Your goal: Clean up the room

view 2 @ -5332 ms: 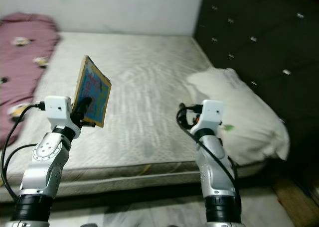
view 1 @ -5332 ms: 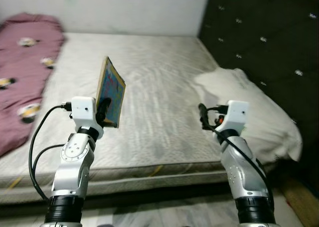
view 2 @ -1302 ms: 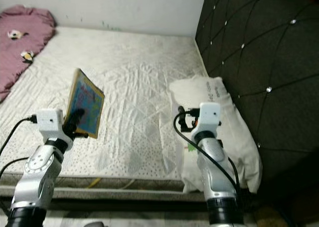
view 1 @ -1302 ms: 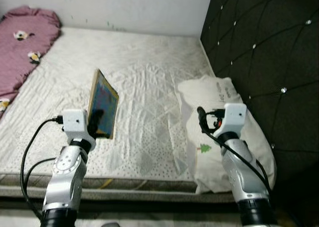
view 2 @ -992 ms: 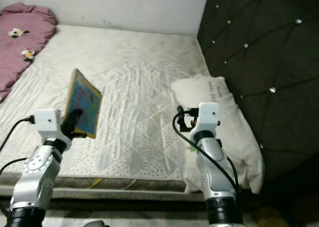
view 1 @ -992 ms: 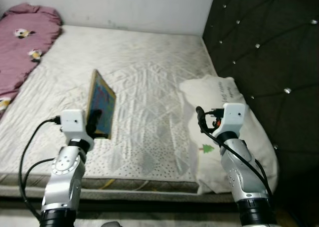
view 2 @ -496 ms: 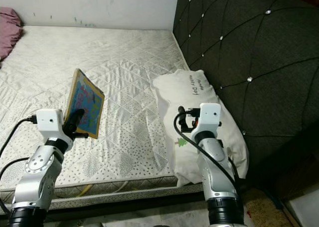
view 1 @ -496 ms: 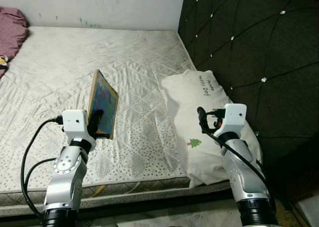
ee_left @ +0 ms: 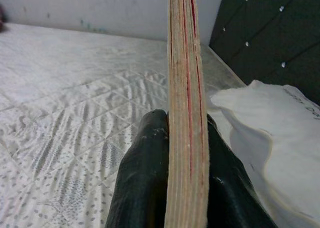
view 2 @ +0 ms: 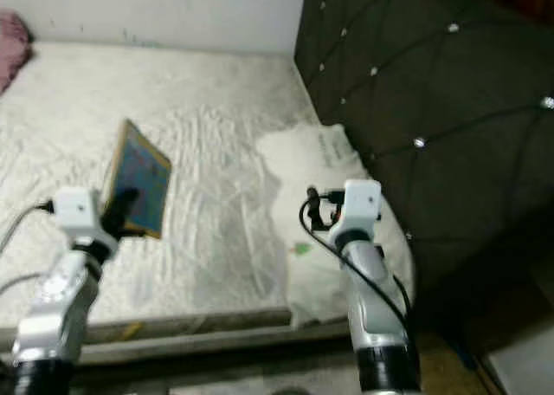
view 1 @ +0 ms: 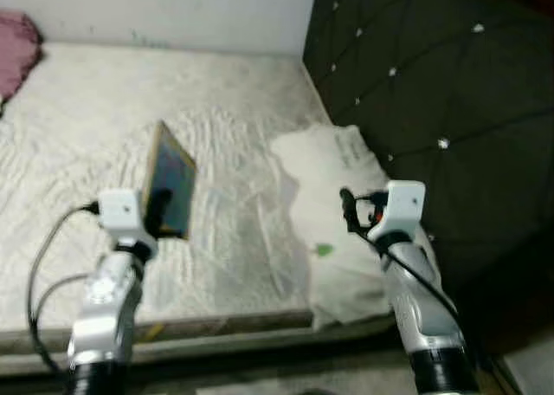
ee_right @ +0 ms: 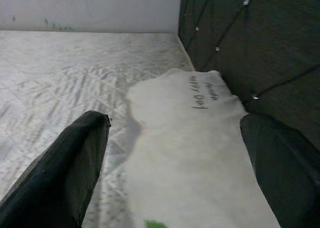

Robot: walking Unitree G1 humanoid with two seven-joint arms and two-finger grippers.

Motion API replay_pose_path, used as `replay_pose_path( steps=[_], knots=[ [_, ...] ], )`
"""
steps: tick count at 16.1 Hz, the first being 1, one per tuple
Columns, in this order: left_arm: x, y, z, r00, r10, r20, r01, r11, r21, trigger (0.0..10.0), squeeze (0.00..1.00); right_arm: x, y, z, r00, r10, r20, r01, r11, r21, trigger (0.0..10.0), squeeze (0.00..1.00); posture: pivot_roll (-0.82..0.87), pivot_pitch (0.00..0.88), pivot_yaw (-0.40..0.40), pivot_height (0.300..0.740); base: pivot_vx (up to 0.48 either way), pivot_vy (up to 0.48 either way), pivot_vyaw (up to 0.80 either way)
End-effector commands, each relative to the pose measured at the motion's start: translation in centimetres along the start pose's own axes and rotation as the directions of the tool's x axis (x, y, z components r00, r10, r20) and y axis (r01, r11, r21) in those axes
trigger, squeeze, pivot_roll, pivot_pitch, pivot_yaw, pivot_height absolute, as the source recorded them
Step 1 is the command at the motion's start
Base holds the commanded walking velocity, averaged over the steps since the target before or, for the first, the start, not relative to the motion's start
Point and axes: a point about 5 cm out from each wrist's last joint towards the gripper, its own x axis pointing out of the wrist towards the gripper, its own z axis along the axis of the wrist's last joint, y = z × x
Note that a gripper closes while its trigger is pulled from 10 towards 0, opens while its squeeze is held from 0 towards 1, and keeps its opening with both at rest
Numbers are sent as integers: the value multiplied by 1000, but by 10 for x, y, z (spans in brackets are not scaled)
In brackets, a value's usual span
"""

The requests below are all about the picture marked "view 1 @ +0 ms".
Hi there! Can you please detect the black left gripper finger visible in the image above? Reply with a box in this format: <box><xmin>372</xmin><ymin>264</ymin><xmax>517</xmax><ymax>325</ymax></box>
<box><xmin>143</xmin><ymin>187</ymin><xmax>174</xmax><ymax>238</ymax></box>

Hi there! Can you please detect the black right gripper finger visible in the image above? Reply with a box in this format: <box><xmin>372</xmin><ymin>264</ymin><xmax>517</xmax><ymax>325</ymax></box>
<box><xmin>338</xmin><ymin>185</ymin><xmax>360</xmax><ymax>236</ymax></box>

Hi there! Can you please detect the white pillow with tree print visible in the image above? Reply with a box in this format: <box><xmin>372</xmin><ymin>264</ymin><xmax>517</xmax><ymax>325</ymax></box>
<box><xmin>270</xmin><ymin>122</ymin><xmax>442</xmax><ymax>331</ymax></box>

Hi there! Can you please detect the blue yellow children's book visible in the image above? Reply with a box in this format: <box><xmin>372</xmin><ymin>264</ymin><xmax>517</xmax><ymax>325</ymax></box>
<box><xmin>141</xmin><ymin>120</ymin><xmax>198</xmax><ymax>240</ymax></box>

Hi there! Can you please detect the white quilted mattress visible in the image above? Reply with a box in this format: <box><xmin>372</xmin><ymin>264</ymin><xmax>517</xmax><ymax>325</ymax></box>
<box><xmin>0</xmin><ymin>42</ymin><xmax>408</xmax><ymax>379</ymax></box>

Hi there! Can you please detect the black tufted headboard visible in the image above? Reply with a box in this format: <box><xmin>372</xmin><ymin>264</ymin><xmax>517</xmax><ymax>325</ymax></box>
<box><xmin>301</xmin><ymin>0</ymin><xmax>554</xmax><ymax>344</ymax></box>

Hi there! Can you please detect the brown floor mat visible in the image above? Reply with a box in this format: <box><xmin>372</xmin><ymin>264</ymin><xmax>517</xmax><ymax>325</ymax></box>
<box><xmin>472</xmin><ymin>352</ymin><xmax>512</xmax><ymax>395</ymax></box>

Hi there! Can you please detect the mauve cartoon print blanket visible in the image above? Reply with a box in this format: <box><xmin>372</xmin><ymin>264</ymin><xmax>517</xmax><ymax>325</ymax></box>
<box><xmin>0</xmin><ymin>10</ymin><xmax>44</xmax><ymax>106</ymax></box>

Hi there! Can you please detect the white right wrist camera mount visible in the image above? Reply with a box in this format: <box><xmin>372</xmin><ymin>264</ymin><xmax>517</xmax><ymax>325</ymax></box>
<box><xmin>370</xmin><ymin>180</ymin><xmax>427</xmax><ymax>244</ymax></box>

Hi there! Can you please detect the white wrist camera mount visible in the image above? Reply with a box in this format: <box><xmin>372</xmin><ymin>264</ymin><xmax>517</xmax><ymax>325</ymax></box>
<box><xmin>97</xmin><ymin>187</ymin><xmax>159</xmax><ymax>259</ymax></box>
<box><xmin>370</xmin><ymin>180</ymin><xmax>427</xmax><ymax>244</ymax></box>

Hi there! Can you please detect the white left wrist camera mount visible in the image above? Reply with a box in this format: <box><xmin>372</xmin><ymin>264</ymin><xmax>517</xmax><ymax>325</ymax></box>
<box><xmin>97</xmin><ymin>187</ymin><xmax>159</xmax><ymax>259</ymax></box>

